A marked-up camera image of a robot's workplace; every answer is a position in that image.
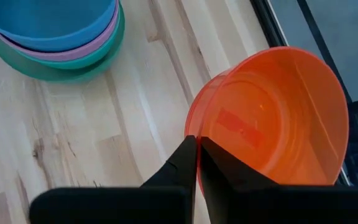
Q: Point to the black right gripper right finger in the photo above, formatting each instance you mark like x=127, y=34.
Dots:
x=259, y=202

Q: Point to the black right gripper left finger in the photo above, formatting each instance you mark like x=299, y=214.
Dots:
x=166, y=199

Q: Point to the orange plastic bowl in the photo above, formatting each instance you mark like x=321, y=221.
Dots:
x=278, y=118

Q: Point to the pink plastic bowl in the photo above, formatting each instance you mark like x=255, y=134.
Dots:
x=73, y=54

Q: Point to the green plastic bowl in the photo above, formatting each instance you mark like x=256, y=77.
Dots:
x=51, y=70

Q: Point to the blue plastic bowl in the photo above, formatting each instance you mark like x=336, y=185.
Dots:
x=48, y=25

